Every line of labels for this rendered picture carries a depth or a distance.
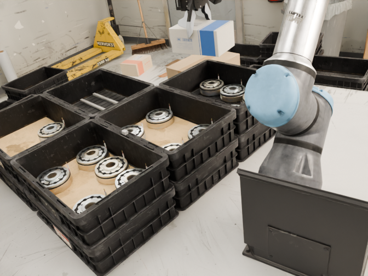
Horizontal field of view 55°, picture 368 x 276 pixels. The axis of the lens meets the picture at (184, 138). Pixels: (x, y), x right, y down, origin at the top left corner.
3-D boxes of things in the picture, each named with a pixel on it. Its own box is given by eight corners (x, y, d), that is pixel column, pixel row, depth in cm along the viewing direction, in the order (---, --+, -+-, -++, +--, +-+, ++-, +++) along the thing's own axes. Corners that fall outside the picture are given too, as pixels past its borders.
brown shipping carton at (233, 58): (202, 107, 166) (197, 75, 158) (170, 96, 180) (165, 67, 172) (241, 83, 182) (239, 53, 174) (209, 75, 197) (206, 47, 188)
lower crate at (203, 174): (241, 166, 125) (240, 138, 118) (182, 216, 108) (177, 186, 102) (166, 133, 150) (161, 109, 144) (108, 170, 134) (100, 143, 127)
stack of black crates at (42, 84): (62, 114, 310) (44, 65, 286) (85, 120, 294) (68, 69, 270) (23, 137, 284) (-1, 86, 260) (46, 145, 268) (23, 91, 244)
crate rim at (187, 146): (239, 116, 114) (238, 109, 112) (172, 162, 97) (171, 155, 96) (157, 90, 139) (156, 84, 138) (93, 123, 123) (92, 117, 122)
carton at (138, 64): (137, 65, 226) (134, 53, 222) (153, 66, 221) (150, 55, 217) (122, 75, 215) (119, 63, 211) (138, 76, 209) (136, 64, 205)
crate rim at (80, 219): (172, 162, 97) (171, 155, 96) (79, 228, 81) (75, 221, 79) (93, 123, 123) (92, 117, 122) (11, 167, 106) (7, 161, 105)
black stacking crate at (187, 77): (287, 104, 135) (287, 76, 129) (240, 140, 119) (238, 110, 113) (209, 84, 161) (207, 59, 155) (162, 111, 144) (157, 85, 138)
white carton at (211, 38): (234, 45, 130) (233, 20, 125) (218, 57, 122) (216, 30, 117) (189, 41, 140) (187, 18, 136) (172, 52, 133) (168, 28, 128)
